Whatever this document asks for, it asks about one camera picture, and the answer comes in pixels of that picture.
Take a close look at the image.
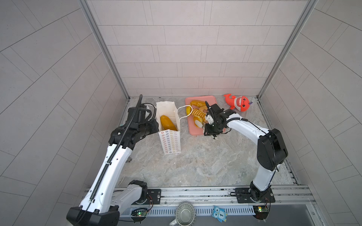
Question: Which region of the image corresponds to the round bun bread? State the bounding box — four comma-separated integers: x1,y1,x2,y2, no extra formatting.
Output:
193,115,204,128

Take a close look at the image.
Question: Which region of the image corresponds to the spiral twisted bread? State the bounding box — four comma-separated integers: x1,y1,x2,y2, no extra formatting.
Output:
191,109,206,121

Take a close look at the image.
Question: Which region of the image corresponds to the long oval bread loaf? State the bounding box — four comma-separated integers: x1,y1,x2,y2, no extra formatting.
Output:
160,115,177,131

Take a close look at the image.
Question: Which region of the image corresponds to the white printed paper bag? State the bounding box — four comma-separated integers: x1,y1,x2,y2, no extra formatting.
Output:
156,101,191,155

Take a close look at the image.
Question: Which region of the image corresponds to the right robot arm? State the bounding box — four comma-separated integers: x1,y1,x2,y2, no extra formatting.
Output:
204,103,288,203

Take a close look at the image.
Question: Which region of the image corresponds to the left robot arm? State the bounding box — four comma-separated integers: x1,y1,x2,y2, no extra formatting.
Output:
67,100,159,226

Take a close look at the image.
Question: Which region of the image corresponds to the pink plastic tray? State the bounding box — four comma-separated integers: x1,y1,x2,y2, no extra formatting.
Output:
185,96,217,136

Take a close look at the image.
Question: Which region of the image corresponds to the red shark plush toy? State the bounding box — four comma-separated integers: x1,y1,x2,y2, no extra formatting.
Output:
224,94,253,112

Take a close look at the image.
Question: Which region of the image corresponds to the left circuit board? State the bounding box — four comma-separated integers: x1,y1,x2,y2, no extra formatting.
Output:
131,208,149,218

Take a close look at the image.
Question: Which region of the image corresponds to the circuit board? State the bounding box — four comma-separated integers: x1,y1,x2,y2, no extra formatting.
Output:
131,208,149,218
253,206,269,221

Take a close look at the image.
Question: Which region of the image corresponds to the blue owl figure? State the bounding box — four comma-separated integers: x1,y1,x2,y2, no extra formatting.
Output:
212,206,228,222

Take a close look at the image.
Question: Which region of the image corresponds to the metal fluted tart mould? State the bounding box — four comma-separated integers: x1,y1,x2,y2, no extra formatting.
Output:
169,202,196,226

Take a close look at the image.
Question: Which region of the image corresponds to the right circuit board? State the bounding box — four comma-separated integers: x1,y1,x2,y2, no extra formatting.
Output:
253,206,269,221

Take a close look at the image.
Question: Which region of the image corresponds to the ring donut bread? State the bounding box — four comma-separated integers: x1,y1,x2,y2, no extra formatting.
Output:
199,106,208,114

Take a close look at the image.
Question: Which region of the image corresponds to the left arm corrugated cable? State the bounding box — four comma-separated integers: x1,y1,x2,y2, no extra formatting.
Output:
73,94,144,226

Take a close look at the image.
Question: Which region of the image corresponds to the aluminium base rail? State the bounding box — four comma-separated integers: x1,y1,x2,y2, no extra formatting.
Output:
81,185,316,210

